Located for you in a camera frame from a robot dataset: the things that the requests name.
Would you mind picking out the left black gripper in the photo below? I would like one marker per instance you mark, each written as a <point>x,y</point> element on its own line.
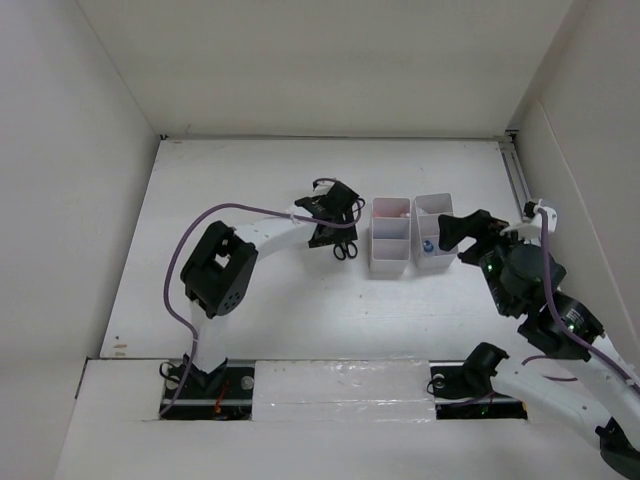
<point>342,235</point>

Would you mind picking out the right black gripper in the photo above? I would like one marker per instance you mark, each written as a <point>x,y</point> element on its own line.
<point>479,224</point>

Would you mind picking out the black handled scissors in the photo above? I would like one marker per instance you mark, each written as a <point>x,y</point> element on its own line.
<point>345,251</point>

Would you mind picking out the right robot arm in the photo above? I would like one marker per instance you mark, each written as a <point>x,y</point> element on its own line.
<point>523,280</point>

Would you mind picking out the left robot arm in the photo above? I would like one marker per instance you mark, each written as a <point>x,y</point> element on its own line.
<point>217,273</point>

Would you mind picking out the white six-slot organizer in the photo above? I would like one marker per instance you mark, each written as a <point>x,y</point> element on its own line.
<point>395,242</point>

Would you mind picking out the white foam front block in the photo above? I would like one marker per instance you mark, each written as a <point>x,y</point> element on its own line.
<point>378,391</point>

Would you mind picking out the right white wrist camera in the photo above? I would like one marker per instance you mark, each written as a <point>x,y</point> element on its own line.
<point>537,215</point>

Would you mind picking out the aluminium side rail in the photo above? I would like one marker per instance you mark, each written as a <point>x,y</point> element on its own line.
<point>515,173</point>

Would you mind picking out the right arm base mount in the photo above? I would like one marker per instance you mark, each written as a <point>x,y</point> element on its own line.
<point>463,390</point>

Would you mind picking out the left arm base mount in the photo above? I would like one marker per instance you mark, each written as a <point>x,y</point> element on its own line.
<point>225,394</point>

